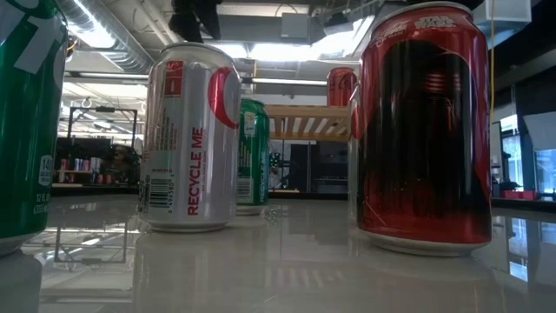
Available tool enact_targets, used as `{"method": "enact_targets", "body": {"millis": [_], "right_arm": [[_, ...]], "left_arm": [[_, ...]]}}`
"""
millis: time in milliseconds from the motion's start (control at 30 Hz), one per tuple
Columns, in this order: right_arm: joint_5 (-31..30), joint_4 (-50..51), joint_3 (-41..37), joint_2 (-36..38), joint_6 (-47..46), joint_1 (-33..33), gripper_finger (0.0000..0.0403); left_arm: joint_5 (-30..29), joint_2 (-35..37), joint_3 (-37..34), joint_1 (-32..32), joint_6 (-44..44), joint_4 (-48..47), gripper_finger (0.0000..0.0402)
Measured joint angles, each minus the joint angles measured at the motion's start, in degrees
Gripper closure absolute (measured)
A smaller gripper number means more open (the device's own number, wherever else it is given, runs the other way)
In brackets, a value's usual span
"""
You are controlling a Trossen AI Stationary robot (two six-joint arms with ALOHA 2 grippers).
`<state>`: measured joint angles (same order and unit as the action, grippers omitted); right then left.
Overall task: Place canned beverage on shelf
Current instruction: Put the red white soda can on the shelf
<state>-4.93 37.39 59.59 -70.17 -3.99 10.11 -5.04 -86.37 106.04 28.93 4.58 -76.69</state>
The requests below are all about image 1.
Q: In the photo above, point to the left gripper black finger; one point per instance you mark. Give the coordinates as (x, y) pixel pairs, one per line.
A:
(182, 21)
(209, 17)

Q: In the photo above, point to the green Sprite can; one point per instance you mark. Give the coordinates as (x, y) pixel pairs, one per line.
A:
(256, 152)
(26, 130)

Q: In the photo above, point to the red Star Wars cola can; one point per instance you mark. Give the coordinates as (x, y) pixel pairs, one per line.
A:
(421, 130)

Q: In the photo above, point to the slatted wooden shelf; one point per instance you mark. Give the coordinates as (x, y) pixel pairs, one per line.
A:
(304, 111)

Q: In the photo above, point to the distant wooden shelf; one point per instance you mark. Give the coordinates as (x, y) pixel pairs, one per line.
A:
(78, 172)

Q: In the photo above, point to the grey ceiling unit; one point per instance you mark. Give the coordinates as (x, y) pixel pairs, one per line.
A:
(295, 26)

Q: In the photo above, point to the seated person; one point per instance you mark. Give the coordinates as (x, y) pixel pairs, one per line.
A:
(121, 164)

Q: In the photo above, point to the distant silver can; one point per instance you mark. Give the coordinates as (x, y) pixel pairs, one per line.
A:
(95, 164)

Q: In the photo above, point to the distant red can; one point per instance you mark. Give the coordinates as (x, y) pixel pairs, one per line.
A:
(64, 164)
(86, 165)

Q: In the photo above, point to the distant blue can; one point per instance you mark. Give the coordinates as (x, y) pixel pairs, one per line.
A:
(77, 164)

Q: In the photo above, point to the black cabinet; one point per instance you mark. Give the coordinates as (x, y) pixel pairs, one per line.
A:
(321, 167)

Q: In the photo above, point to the red box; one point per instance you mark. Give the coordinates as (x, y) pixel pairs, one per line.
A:
(519, 195)

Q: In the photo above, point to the silver ventilation duct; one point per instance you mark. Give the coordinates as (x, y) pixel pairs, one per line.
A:
(113, 39)

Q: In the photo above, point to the distant black rig frame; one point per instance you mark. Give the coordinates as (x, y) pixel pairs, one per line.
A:
(102, 109)

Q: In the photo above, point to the black aluminium table frame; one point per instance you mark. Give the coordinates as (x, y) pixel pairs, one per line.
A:
(304, 195)

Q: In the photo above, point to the white ceiling duct box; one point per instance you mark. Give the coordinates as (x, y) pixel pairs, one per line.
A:
(504, 13)

